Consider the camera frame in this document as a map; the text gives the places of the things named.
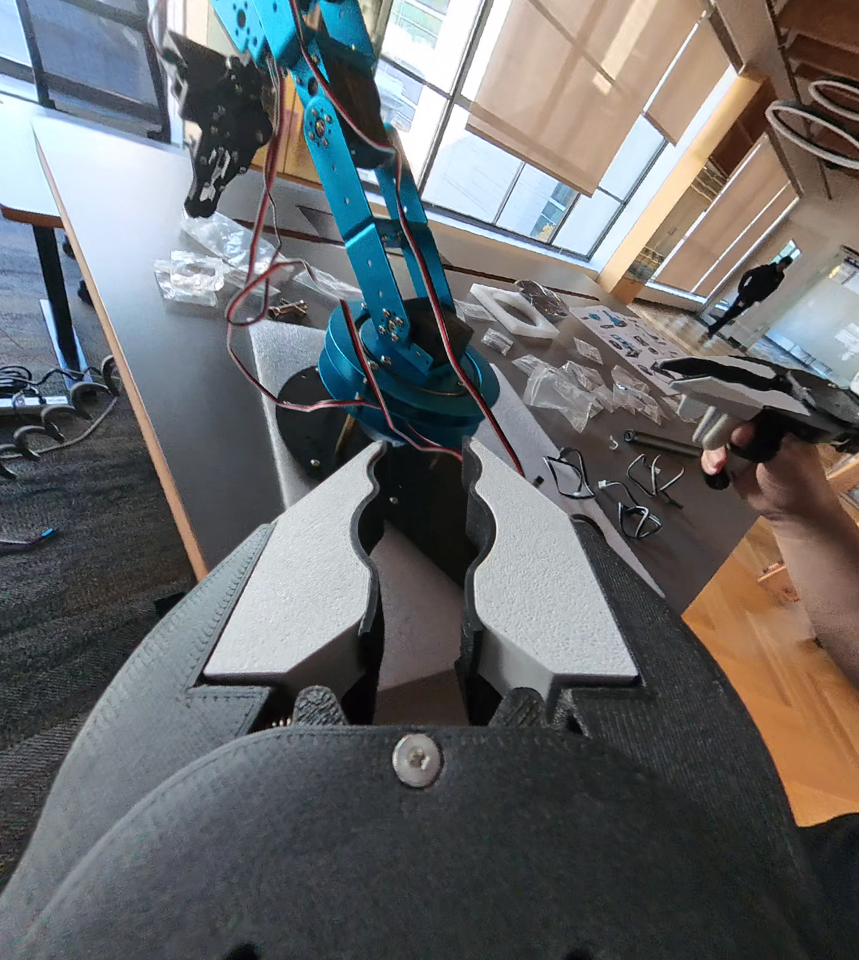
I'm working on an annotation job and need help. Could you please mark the beige roller blind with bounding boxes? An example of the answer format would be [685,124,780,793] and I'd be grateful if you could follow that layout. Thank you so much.
[465,0,704,198]
[643,22,740,145]
[654,135,802,295]

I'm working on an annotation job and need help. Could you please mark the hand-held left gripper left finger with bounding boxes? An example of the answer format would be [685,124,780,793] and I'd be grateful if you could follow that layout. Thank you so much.
[203,441,387,687]

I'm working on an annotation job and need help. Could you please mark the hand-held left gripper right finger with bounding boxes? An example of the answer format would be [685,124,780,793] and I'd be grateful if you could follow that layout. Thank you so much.
[461,438,641,693]

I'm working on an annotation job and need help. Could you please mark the printed instruction sheet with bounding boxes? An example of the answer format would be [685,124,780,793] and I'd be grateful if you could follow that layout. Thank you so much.
[570,302,695,378]

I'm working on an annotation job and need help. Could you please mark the white foam frame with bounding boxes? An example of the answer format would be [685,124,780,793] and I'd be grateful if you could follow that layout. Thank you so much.
[469,282,563,341]

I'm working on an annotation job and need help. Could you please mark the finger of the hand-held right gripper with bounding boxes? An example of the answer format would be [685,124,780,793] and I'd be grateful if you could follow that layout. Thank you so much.
[656,354,798,393]
[668,377,802,414]

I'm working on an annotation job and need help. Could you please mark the group of clear plastic bags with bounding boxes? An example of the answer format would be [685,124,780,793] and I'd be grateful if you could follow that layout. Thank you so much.
[153,212,663,435]

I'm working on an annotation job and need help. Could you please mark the grey metal rod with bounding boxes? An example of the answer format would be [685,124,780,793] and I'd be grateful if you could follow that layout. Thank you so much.
[623,429,704,459]

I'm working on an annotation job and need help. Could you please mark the wooden window pillar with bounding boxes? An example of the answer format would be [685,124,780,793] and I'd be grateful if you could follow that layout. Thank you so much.
[596,71,768,303]

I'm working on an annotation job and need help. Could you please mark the grey foam mat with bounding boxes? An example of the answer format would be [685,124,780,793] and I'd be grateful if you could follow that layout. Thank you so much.
[249,318,667,727]

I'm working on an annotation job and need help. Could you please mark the black cable spine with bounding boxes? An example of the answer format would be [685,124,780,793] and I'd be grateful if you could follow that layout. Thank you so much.
[0,354,125,520]

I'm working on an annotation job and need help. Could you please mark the silver foil bag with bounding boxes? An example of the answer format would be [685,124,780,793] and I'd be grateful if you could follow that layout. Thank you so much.
[513,277,564,318]

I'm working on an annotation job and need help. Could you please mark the person's right forearm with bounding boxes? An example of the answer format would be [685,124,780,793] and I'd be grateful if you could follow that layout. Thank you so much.
[763,480,859,723]

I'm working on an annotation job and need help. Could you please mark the black desk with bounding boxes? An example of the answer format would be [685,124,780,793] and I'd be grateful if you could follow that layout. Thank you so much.
[32,116,768,615]

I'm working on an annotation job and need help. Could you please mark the blue toy robot arm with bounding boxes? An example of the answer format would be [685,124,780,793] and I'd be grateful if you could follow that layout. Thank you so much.
[148,0,528,590]

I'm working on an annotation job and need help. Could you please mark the person's right hand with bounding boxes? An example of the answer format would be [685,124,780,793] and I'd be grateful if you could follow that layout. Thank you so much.
[699,420,832,526]

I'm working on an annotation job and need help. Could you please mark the grey desk with wooden edge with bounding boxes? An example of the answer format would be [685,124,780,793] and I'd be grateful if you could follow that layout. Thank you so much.
[0,81,93,376]

